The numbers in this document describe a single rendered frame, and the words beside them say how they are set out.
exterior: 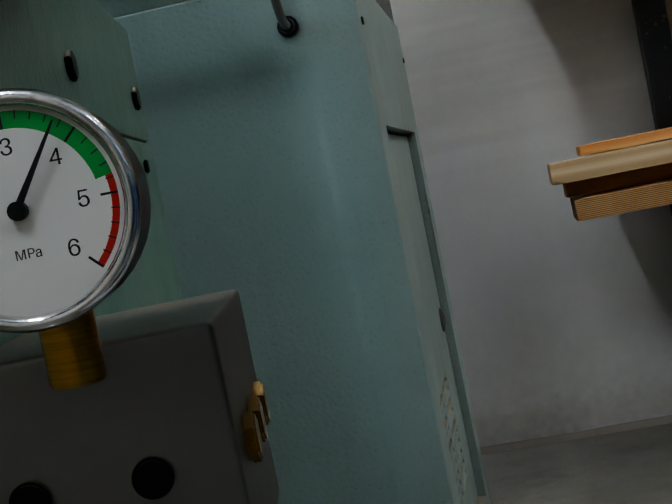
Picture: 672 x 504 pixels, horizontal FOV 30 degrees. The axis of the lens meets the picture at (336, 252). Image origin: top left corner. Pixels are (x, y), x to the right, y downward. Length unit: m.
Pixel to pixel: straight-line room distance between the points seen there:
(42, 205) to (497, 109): 2.47
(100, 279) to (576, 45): 2.49
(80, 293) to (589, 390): 2.53
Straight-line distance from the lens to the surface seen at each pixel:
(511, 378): 2.82
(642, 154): 2.30
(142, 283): 0.78
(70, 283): 0.33
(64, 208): 0.33
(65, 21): 0.71
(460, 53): 2.78
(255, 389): 0.44
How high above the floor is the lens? 0.65
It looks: 3 degrees down
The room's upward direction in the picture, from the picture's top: 11 degrees counter-clockwise
